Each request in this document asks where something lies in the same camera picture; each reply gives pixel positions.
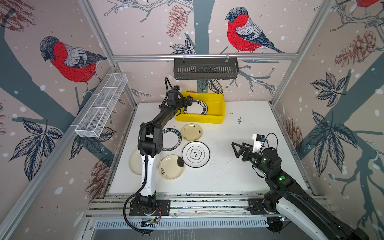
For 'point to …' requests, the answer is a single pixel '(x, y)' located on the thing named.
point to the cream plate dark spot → (171, 166)
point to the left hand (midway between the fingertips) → (188, 97)
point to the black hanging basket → (205, 69)
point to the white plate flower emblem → (195, 154)
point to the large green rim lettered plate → (171, 139)
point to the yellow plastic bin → (216, 108)
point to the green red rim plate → (198, 107)
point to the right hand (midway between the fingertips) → (236, 145)
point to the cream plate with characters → (191, 132)
